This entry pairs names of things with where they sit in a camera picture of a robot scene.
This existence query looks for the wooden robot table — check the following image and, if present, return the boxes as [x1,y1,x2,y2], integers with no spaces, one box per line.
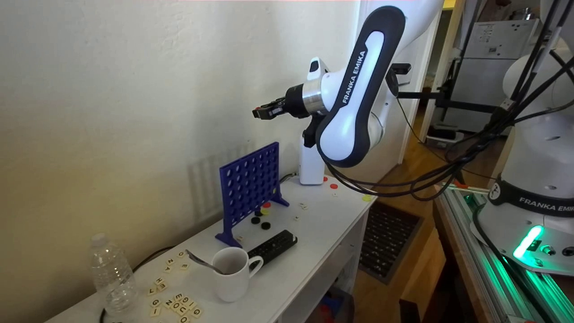
[430,188,500,323]

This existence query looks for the metal spoon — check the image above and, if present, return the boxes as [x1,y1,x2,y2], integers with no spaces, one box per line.
[183,248,226,276]

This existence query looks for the thin black cable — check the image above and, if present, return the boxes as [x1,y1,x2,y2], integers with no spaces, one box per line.
[97,242,177,323]

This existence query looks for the aluminium mounting rails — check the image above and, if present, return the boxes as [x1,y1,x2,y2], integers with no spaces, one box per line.
[437,181,574,323]

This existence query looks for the clear plastic bottle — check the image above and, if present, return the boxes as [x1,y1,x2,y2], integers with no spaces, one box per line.
[88,231,138,319]

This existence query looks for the blue connect four gameboard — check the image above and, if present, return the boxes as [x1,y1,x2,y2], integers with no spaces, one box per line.
[213,140,290,249]

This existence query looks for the black stereo camera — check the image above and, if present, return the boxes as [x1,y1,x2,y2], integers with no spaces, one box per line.
[391,61,414,77]

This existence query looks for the white ceramic mug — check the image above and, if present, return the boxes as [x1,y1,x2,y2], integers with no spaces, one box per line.
[211,246,265,303]

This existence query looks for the white side table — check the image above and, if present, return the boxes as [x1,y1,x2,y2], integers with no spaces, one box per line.
[46,172,380,323]

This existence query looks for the white metal cabinet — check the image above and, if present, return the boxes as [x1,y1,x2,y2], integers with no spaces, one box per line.
[448,16,543,136]

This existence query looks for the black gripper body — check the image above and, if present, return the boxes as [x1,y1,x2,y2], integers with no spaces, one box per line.
[283,84,308,120]

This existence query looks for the black camera stand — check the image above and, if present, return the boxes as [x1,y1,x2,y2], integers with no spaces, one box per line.
[393,75,518,145]

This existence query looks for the red black clamp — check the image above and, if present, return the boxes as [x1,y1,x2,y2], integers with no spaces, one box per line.
[452,167,473,190]

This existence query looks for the white router box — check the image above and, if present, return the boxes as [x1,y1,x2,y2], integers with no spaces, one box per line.
[298,133,326,187]

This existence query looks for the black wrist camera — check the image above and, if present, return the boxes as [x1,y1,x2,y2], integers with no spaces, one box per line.
[301,113,326,149]

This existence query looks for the blue red plastic toy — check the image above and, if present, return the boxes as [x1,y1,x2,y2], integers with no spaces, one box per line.
[312,285,355,323]

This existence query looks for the black remote control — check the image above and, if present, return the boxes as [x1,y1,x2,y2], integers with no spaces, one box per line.
[246,228,299,266]

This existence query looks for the black floor vent grille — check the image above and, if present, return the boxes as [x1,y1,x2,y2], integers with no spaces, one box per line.
[357,199,423,283]

